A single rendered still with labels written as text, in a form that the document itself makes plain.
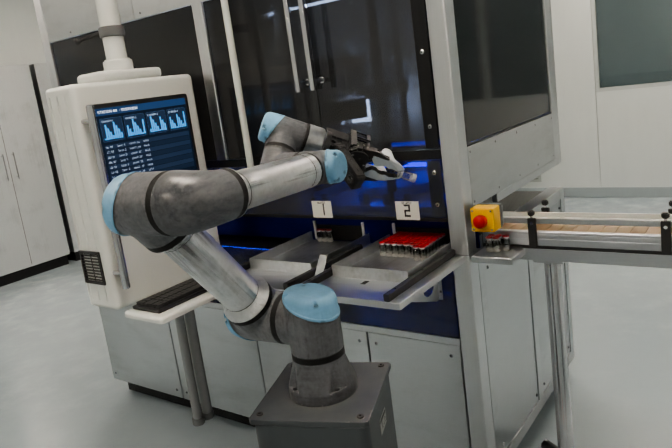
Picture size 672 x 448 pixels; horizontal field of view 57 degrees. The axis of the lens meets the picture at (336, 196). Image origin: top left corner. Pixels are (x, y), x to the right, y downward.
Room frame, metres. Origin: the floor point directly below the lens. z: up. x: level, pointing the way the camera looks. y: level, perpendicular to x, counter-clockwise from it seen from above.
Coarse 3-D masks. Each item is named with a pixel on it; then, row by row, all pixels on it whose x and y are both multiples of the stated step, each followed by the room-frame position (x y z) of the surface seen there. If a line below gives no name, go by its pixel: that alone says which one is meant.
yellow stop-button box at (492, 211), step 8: (472, 208) 1.78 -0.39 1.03; (480, 208) 1.77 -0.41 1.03; (488, 208) 1.75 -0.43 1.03; (496, 208) 1.76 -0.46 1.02; (472, 216) 1.78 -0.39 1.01; (488, 216) 1.75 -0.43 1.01; (496, 216) 1.76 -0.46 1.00; (472, 224) 1.78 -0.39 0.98; (488, 224) 1.75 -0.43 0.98; (496, 224) 1.75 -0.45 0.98
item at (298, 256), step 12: (300, 240) 2.20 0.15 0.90; (312, 240) 2.25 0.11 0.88; (360, 240) 2.06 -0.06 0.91; (264, 252) 2.05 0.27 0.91; (276, 252) 2.09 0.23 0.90; (288, 252) 2.12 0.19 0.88; (300, 252) 2.10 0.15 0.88; (312, 252) 2.08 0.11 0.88; (324, 252) 2.06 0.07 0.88; (336, 252) 1.95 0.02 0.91; (252, 264) 1.98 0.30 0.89; (264, 264) 1.95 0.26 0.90; (276, 264) 1.92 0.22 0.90; (288, 264) 1.89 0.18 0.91; (300, 264) 1.86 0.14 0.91; (312, 264) 1.84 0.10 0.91
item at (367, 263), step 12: (360, 252) 1.91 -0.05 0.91; (372, 252) 1.96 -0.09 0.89; (444, 252) 1.82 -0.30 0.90; (336, 264) 1.80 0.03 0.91; (348, 264) 1.85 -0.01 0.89; (360, 264) 1.86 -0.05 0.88; (372, 264) 1.84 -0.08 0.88; (384, 264) 1.83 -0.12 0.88; (396, 264) 1.81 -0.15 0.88; (408, 264) 1.80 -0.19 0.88; (420, 264) 1.69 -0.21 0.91; (336, 276) 1.78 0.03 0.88; (348, 276) 1.75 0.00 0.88; (360, 276) 1.73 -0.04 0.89; (372, 276) 1.70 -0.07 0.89; (384, 276) 1.68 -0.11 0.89; (396, 276) 1.65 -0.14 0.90; (408, 276) 1.63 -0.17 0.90
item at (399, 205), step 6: (396, 204) 1.94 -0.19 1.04; (402, 204) 1.93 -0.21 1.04; (408, 204) 1.91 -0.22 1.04; (414, 204) 1.90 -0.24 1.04; (396, 210) 1.94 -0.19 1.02; (402, 210) 1.93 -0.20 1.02; (414, 210) 1.90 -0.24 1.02; (396, 216) 1.94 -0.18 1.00; (402, 216) 1.93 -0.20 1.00; (414, 216) 1.90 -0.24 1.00
